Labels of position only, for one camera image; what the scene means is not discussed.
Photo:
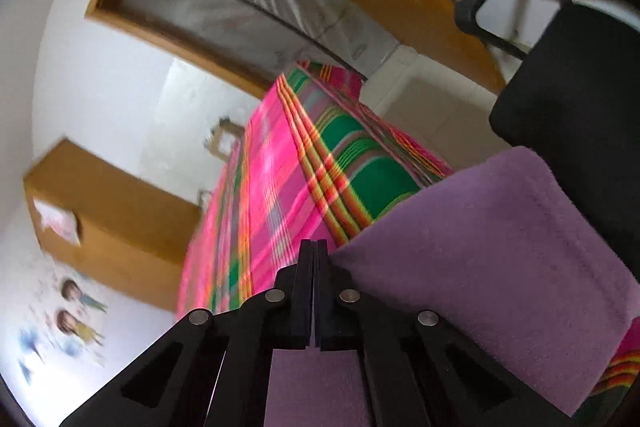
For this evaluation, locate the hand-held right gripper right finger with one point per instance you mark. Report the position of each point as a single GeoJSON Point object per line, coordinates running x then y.
{"type": "Point", "coordinates": [322, 302]}

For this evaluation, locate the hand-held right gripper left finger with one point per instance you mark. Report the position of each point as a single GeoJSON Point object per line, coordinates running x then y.
{"type": "Point", "coordinates": [306, 302]}

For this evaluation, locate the purple fleece towel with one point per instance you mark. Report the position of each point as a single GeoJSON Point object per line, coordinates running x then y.
{"type": "Point", "coordinates": [475, 257]}

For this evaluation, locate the pink plaid bed sheet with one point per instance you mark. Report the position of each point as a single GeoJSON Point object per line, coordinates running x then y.
{"type": "Point", "coordinates": [280, 187]}

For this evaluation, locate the cardboard box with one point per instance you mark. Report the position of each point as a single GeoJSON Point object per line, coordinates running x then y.
{"type": "Point", "coordinates": [225, 139]}

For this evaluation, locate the wooden wardrobe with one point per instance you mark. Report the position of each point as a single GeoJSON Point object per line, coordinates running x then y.
{"type": "Point", "coordinates": [115, 227]}

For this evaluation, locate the pink white plastic bag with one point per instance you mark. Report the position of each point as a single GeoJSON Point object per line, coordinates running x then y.
{"type": "Point", "coordinates": [57, 222]}

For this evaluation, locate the black office chair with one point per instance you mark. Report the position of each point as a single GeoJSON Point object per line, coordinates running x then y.
{"type": "Point", "coordinates": [575, 107]}

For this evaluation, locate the cartoon wall sticker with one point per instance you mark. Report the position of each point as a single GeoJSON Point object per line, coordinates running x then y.
{"type": "Point", "coordinates": [75, 322]}

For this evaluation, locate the wooden door frame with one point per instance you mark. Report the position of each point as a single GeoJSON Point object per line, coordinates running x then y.
{"type": "Point", "coordinates": [130, 27]}

